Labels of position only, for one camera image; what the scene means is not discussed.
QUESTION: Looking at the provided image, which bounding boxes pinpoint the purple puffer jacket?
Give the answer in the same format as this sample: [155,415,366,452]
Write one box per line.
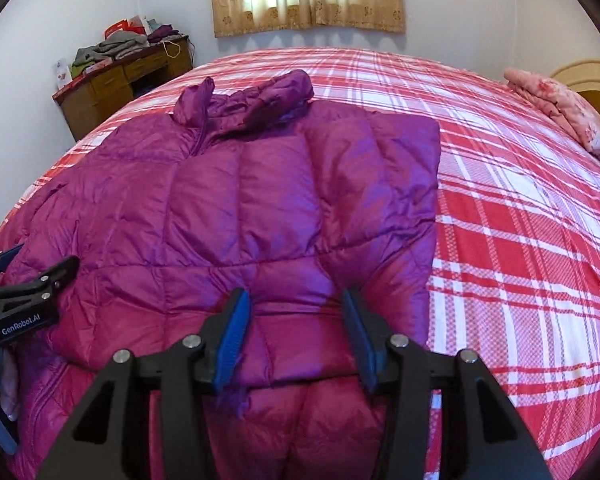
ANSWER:
[0,70,440,479]

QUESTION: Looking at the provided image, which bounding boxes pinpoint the grey folded clothes pile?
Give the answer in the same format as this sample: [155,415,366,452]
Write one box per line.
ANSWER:
[73,30,148,65]

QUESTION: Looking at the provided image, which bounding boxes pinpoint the purple folded clothes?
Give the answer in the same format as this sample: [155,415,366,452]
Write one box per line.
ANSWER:
[147,24,181,44]

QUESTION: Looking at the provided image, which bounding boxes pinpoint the person left hand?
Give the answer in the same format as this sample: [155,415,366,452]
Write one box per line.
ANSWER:
[0,348,20,422]

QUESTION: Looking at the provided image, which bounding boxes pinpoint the red plaid bed cover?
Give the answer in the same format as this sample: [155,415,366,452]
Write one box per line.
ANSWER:
[8,48,600,479]

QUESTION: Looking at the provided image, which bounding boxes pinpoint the brown wooden desk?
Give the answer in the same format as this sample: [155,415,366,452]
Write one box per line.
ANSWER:
[53,36,193,142]

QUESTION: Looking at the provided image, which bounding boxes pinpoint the white card box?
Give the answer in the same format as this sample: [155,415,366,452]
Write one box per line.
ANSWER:
[55,58,72,89]

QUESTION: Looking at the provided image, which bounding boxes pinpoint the red box on desk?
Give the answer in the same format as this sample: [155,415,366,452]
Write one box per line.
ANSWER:
[104,15,146,39]

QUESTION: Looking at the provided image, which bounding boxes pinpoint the pink floral pillow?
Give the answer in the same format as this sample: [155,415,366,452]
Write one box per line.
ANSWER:
[504,68,600,161]

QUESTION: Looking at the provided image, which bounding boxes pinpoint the wooden headboard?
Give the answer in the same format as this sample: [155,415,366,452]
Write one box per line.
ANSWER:
[550,58,600,113]

